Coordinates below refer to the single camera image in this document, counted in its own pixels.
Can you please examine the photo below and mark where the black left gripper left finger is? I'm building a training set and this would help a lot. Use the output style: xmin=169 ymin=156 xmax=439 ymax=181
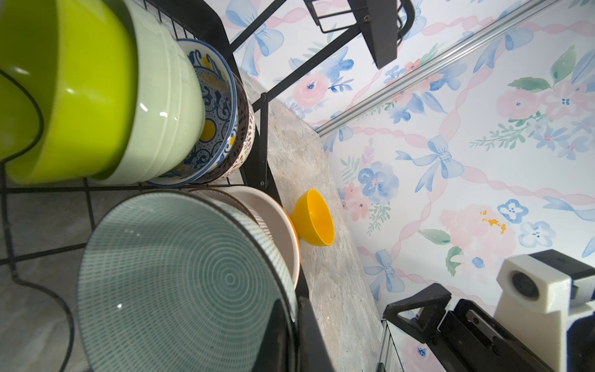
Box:
xmin=252 ymin=300 xmax=294 ymax=372

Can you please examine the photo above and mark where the orange white bowl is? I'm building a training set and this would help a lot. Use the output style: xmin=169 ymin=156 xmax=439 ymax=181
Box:
xmin=223 ymin=185 xmax=301 ymax=288

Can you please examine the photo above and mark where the pink striped bowl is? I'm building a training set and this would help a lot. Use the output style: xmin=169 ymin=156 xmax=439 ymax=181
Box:
xmin=189 ymin=188 xmax=273 ymax=241

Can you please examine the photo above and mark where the black wire dish rack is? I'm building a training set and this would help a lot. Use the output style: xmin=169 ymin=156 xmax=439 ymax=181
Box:
xmin=0 ymin=0 xmax=416 ymax=372

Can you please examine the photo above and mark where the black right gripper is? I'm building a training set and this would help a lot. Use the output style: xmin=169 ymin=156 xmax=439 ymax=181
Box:
xmin=383 ymin=283 xmax=552 ymax=371

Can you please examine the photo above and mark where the blue yellow patterned bowl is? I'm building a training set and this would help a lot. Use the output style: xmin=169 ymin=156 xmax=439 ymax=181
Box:
xmin=149 ymin=39 xmax=239 ymax=188

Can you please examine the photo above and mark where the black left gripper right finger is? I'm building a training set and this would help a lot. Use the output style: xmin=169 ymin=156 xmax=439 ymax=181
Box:
xmin=297 ymin=297 xmax=335 ymax=372

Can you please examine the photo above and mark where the aluminium corner post right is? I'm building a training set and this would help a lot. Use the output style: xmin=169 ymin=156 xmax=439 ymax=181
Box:
xmin=315 ymin=0 xmax=559 ymax=137

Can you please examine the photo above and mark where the lime green bowl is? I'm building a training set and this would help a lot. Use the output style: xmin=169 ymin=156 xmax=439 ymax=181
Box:
xmin=1 ymin=1 xmax=138 ymax=185

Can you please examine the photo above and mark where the teal striped bowl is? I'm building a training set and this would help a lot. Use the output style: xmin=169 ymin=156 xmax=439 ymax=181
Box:
xmin=77 ymin=192 xmax=298 ymax=371

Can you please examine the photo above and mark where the white maroon patterned bowl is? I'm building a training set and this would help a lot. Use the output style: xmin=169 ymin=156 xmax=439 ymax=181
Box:
xmin=198 ymin=74 xmax=256 ymax=184

